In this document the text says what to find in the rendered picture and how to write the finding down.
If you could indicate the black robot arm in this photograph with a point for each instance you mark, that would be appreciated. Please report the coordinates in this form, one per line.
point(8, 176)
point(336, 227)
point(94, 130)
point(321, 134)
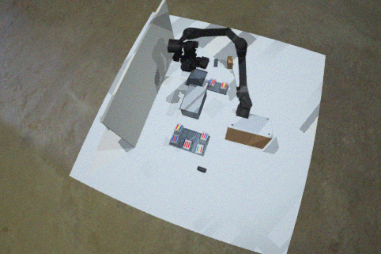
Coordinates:
point(189, 34)

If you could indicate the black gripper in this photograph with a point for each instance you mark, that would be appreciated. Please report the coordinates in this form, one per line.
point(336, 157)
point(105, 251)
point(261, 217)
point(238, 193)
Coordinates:
point(200, 62)

